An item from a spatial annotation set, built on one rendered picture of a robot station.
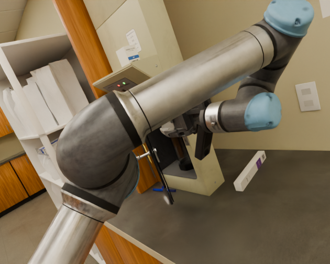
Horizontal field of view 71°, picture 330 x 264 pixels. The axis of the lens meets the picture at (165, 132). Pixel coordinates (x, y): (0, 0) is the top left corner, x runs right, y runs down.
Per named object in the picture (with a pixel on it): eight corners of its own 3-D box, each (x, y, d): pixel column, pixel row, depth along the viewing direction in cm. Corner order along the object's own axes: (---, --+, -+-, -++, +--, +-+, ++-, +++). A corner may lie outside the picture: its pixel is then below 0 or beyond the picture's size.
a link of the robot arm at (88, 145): (12, 114, 32) (285, -21, 40) (53, 145, 42) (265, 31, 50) (37, 186, 27) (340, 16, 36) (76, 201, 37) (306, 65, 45)
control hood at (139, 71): (123, 97, 106) (114, 76, 103) (168, 81, 80) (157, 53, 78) (101, 106, 99) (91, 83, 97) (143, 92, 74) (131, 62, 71)
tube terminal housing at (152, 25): (191, 161, 131) (140, 22, 113) (242, 164, 106) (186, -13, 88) (160, 185, 117) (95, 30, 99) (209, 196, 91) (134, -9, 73)
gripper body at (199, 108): (182, 101, 68) (215, 94, 58) (191, 128, 70) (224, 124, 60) (163, 111, 63) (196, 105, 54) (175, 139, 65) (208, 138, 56)
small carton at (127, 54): (132, 65, 85) (126, 48, 83) (141, 61, 81) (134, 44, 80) (122, 68, 82) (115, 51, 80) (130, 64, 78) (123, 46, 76)
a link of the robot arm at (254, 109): (287, 103, 49) (279, 138, 46) (241, 110, 58) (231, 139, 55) (271, 79, 45) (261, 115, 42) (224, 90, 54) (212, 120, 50)
